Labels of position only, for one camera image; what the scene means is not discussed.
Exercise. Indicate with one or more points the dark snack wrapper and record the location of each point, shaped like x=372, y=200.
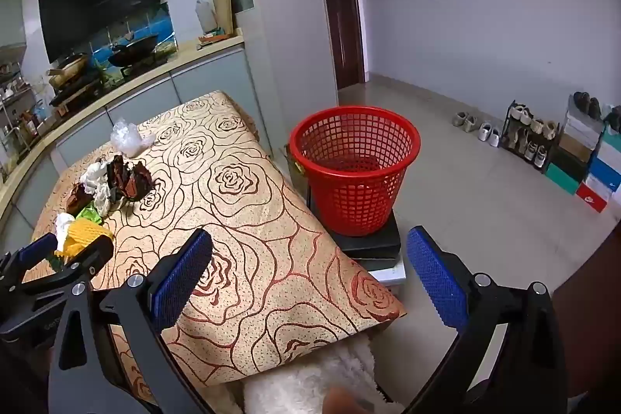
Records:
x=128, y=181

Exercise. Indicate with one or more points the rose-patterned golden tablecloth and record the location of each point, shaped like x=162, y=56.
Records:
x=252, y=225

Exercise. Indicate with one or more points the clear plastic bag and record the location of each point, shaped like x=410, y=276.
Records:
x=128, y=137

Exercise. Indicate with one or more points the flat black box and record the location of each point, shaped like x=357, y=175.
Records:
x=373, y=244

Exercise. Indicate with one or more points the white tissue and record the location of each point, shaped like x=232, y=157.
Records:
x=63, y=227

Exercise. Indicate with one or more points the dark wooden door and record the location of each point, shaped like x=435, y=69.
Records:
x=342, y=6

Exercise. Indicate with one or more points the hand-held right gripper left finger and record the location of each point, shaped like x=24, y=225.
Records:
x=182, y=278

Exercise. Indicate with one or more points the stack of shoe boxes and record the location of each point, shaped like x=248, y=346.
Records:
x=601, y=181

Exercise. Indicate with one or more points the dark shoe rack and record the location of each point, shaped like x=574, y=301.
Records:
x=553, y=152

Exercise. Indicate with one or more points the black gas stove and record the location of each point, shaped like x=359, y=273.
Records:
x=82, y=91

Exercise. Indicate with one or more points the tan cooking pot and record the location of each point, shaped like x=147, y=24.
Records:
x=73, y=67

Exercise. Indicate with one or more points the white shoe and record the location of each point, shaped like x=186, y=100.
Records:
x=485, y=131
x=494, y=137

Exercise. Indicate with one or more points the black wok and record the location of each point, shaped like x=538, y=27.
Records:
x=133, y=50

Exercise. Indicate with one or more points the red plastic mesh basket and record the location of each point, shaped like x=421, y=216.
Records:
x=359, y=200

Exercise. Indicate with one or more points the yellow foam fruit net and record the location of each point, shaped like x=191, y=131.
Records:
x=85, y=232

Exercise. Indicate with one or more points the group of pale shoes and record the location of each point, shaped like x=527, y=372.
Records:
x=521, y=113

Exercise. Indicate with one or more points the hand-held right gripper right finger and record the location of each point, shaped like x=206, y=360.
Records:
x=436, y=278

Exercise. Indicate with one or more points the dark shoe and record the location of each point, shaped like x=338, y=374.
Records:
x=581, y=101
x=595, y=108

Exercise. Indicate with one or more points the white foam fruit net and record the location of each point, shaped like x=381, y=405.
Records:
x=102, y=195

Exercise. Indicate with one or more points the metal kitchen rack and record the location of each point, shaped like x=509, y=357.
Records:
x=19, y=118

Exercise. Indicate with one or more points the beige shoe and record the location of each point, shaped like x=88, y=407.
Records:
x=470, y=124
x=460, y=119

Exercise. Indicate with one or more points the white fluffy cloth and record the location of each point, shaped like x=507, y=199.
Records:
x=291, y=385

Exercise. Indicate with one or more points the dark red board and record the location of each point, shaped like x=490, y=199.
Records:
x=587, y=336

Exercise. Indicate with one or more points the orange kitchen tool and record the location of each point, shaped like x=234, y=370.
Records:
x=213, y=38

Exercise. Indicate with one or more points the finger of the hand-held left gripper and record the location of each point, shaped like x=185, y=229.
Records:
x=36, y=246
x=82, y=261

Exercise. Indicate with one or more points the kitchen counter cabinet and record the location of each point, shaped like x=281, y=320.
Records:
x=145, y=98

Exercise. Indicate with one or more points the green snack wrapper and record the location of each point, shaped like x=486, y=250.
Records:
x=90, y=214

